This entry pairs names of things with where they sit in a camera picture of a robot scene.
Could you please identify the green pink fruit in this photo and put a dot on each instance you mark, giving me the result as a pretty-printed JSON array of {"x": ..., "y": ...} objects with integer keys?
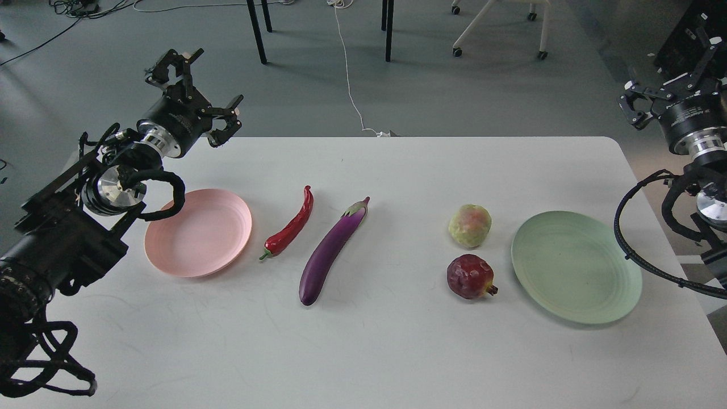
[{"x": 470, "y": 225}]

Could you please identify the pink plate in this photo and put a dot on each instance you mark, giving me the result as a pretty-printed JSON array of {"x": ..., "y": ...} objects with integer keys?
[{"x": 207, "y": 235}]

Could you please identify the black equipment case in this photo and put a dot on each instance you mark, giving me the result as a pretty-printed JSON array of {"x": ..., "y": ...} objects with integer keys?
[{"x": 683, "y": 49}]

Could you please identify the black table legs left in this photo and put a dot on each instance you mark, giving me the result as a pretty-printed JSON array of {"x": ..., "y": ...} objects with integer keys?
[{"x": 256, "y": 26}]

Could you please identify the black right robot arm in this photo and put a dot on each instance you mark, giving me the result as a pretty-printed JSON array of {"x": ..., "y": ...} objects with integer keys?
[{"x": 693, "y": 206}]

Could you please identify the black table legs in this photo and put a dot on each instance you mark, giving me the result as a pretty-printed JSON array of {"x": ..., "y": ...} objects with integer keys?
[
  {"x": 386, "y": 25},
  {"x": 256, "y": 26}
]

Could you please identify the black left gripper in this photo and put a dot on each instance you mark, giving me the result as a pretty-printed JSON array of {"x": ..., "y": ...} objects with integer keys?
[{"x": 174, "y": 124}]

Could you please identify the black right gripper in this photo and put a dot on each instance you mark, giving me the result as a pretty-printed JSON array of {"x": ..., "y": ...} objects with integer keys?
[{"x": 693, "y": 117}]

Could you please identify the black table legs right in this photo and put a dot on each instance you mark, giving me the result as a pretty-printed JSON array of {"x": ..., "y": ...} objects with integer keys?
[{"x": 386, "y": 25}]

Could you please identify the red chili pepper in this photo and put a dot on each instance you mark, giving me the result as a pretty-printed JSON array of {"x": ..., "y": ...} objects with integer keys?
[{"x": 275, "y": 244}]

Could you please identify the purple eggplant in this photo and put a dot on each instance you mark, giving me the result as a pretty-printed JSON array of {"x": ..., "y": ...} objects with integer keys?
[{"x": 323, "y": 257}]

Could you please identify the dark red pomegranate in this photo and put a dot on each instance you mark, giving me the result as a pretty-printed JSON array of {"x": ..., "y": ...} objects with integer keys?
[{"x": 471, "y": 277}]

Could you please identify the white office chair base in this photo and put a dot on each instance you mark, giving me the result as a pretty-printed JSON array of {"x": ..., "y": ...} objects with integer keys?
[{"x": 537, "y": 9}]

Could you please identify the green plate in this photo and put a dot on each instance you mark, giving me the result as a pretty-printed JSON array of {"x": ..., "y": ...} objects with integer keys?
[{"x": 571, "y": 266}]

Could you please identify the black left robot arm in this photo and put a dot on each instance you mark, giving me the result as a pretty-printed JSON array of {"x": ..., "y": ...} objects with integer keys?
[{"x": 72, "y": 230}]

